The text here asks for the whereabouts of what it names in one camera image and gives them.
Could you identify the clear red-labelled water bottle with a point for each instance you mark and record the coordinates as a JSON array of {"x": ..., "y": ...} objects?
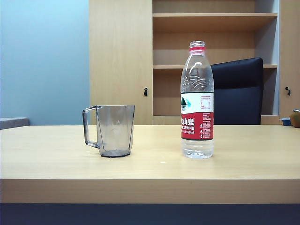
[{"x": 197, "y": 126}]

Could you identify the clear grey faceted mug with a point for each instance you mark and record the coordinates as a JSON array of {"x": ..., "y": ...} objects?
[{"x": 116, "y": 131}]

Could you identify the black cabinet door key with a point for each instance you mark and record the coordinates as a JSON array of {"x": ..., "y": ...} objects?
[
  {"x": 287, "y": 91},
  {"x": 145, "y": 92}
]

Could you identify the light wooden shelf cabinet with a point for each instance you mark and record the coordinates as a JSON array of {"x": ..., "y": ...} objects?
[{"x": 120, "y": 58}]

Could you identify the black office chair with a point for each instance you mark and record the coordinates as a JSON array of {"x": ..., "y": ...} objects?
[{"x": 239, "y": 98}]

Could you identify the small blue plastic container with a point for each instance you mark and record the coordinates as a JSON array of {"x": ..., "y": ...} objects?
[{"x": 285, "y": 122}]

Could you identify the grey low cabinet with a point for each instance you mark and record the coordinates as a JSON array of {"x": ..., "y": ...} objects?
[{"x": 12, "y": 123}]

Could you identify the brown kiwi fruit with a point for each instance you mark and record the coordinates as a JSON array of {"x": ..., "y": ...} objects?
[{"x": 295, "y": 120}]

